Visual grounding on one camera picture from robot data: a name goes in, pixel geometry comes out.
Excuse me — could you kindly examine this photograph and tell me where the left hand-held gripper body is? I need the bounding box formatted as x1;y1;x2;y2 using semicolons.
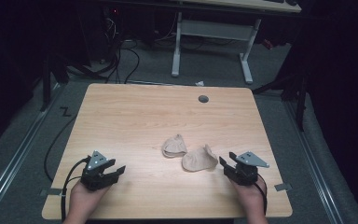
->
80;149;120;191

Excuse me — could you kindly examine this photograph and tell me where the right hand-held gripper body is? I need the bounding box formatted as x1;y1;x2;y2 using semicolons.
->
225;150;270;187

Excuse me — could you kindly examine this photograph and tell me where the large beige sock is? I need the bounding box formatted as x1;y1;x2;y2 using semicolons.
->
181;144;219;173

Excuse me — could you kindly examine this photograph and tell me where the small beige sock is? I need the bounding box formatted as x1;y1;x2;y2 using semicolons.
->
161;133;188;159

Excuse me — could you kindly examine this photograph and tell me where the person's left hand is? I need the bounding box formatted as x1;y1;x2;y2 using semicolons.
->
68;177;110;217

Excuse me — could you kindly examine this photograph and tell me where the person's right hand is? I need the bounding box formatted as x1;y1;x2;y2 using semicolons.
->
229;174;268;217

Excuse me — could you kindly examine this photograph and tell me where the grey tape piece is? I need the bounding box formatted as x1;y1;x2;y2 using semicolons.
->
273;182;293;192
39;188;63;197

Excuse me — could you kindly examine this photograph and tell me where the black metal stand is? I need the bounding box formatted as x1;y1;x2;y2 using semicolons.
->
39;52;113;113
251;69;309;133

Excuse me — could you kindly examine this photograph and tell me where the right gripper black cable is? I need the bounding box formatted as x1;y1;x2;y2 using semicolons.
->
254;173;269;217

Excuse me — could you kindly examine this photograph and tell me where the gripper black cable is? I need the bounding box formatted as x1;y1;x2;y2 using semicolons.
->
254;173;269;217
60;156;91;223

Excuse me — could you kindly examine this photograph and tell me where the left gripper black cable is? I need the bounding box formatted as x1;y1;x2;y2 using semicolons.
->
60;156;91;223

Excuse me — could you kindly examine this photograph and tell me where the black floor cable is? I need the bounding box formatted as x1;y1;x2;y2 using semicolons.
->
43;114;78;183

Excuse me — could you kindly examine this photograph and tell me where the metal floor rail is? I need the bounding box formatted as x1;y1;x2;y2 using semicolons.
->
283;99;345;224
0;81;63;218

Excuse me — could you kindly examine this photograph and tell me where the bundle of black cables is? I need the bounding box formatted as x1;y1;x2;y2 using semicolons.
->
101;7;142;85

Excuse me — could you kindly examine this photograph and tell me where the white metal frame desk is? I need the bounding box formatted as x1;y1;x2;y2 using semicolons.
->
170;0;303;85

